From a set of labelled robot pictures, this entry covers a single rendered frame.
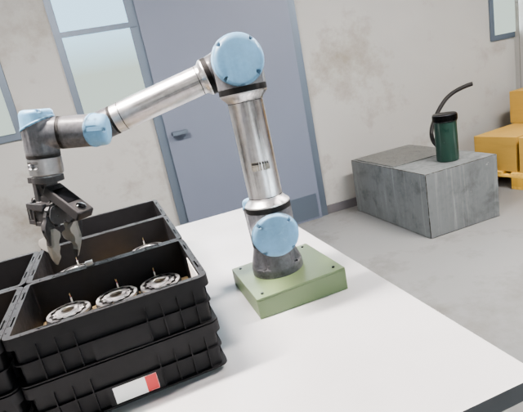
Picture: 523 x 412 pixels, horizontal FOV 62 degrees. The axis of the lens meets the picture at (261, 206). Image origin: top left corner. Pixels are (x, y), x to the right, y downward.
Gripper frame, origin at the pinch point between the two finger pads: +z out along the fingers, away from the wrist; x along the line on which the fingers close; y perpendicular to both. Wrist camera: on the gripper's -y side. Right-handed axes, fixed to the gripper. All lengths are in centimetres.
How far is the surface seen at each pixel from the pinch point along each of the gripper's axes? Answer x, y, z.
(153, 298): 6.7, -31.8, 3.2
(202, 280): -0.9, -38.8, 1.5
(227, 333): -15.8, -33.7, 23.2
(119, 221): -51, 35, 9
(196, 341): 0.4, -36.5, 15.4
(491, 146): -369, -93, 26
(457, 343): -21, -87, 17
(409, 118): -378, -22, -1
